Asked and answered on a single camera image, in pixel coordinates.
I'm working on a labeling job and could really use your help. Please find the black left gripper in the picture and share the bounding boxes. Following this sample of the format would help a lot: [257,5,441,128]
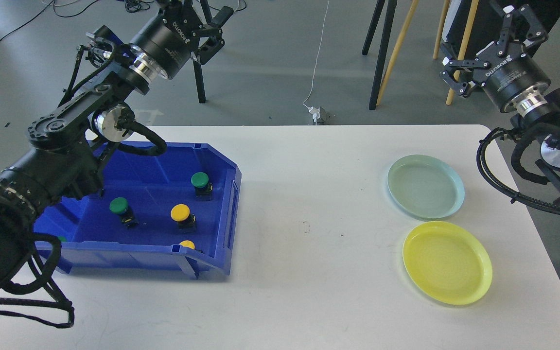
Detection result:
[130,6,235,79]

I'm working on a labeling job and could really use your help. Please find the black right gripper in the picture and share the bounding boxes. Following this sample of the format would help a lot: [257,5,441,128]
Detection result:
[440,5,551,115]

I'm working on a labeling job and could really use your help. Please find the yellow push button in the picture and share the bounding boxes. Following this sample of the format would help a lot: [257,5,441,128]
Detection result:
[170,203,196,233]

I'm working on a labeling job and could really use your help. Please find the green push button front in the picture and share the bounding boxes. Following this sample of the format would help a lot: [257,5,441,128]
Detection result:
[109,197,139,228]

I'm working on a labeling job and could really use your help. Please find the green push button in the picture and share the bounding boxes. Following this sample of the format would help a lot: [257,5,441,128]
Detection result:
[190,172,213,201]
[109,197,139,228]

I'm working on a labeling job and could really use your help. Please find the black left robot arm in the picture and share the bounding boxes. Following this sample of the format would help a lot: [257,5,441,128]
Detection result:
[0,0,235,329]

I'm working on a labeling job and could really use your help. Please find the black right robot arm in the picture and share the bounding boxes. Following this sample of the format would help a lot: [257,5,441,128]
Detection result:
[441,0,560,215]

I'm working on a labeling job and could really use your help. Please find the green push button back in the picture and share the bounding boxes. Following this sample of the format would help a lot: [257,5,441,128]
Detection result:
[190,172,213,201]

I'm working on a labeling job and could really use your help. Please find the light green plate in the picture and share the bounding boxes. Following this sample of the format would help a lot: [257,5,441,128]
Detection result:
[386,155,465,221]

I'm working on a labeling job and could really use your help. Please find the yellow push button front edge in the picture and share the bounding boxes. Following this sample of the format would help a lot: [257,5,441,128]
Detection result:
[178,240,204,253]

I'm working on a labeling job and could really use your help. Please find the yellow plate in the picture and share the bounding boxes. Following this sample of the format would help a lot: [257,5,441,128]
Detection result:
[402,221,493,306]

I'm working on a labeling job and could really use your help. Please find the black box cabinet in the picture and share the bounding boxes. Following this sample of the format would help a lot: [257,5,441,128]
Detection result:
[439,0,560,58]

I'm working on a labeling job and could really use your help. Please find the black tripod left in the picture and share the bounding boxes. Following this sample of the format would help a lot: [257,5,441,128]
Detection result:
[179,0,211,104]

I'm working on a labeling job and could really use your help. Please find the black tripod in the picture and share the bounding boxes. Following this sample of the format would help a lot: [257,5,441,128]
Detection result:
[179,0,211,104]
[362,0,398,110]

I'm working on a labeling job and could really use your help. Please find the wooden stand legs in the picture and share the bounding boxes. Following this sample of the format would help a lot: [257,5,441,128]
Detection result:
[376,0,480,107]

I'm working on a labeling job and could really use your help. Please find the black tripod right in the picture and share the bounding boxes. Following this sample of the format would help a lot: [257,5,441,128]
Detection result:
[362,0,398,110]

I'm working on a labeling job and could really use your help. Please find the blue plastic bin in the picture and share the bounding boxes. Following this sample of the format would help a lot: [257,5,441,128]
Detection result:
[34,142,242,279]

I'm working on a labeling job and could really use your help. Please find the black floor cables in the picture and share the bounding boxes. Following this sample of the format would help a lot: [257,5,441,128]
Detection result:
[0,0,249,78]

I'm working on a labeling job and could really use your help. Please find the white cable with plug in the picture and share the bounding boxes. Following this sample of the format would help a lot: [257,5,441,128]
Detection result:
[302,0,332,125]

